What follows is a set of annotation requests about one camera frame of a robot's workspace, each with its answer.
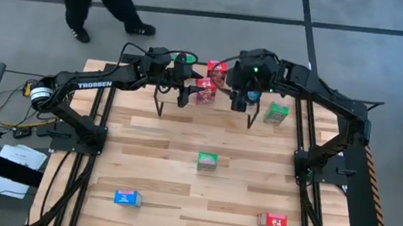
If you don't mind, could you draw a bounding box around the black aluminium table frame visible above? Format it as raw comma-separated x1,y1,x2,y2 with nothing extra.
29,43,376,226

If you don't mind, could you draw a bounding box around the black power adapter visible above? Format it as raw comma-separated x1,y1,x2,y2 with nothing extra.
12,126,32,141

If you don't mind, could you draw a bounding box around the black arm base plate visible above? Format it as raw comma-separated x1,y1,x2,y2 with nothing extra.
291,148,353,188
49,118,109,157

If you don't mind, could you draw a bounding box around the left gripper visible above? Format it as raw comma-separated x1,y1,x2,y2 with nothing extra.
142,45,211,111

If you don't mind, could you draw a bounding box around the person's black shoe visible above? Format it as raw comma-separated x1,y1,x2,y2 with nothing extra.
68,25,93,45
124,19,159,38

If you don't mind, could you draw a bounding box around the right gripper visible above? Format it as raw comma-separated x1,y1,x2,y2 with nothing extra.
223,45,283,117

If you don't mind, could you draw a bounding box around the red Froot Loops cereal box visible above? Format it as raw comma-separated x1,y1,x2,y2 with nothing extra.
193,75,220,108
204,59,229,89
255,211,289,226

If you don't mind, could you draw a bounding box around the wooden shelf with black legs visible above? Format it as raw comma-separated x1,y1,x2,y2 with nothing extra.
150,56,266,132

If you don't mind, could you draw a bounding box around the black bar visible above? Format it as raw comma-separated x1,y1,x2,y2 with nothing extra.
0,148,47,189

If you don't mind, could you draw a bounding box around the white paper sheet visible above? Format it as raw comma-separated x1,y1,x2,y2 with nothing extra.
0,174,32,200
0,142,49,172

